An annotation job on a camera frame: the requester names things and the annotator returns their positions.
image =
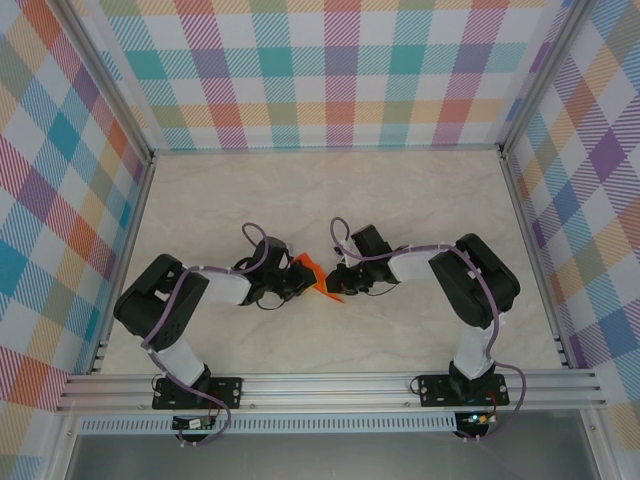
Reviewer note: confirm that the white right plastic mount bracket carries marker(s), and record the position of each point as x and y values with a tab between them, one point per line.
345	252

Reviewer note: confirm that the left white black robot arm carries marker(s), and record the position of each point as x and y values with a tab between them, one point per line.
227	287

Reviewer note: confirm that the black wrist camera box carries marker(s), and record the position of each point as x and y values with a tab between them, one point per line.
372	242
272	252

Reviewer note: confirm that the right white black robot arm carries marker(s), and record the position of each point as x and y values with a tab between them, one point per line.
415	262

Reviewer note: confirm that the grey metal panel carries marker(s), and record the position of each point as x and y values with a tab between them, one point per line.
325	457

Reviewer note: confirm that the orange square paper sheet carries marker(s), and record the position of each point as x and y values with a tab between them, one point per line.
306	259

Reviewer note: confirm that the aluminium frame post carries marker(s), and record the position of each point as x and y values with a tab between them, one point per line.
542	80
107	82

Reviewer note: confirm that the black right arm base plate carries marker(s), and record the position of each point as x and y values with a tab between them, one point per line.
435	390

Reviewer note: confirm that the small circuit board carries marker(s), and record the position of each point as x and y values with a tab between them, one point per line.
477	419
192	423

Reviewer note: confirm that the right small circuit board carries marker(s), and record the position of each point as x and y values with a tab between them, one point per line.
477	419

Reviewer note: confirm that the long aluminium mounting rail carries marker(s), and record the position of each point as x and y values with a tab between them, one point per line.
325	392

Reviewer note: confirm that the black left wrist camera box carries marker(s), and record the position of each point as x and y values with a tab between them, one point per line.
272	252

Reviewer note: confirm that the left small circuit board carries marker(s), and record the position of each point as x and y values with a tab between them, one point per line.
192	423

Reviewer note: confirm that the aluminium side rail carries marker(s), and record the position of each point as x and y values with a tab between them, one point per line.
131	235
527	232

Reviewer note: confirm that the aluminium frame leg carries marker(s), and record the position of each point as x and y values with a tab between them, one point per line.
602	450
59	450

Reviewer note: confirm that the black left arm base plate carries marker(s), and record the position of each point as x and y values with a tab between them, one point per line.
227	390

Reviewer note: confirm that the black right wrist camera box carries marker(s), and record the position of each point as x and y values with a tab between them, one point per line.
372	242

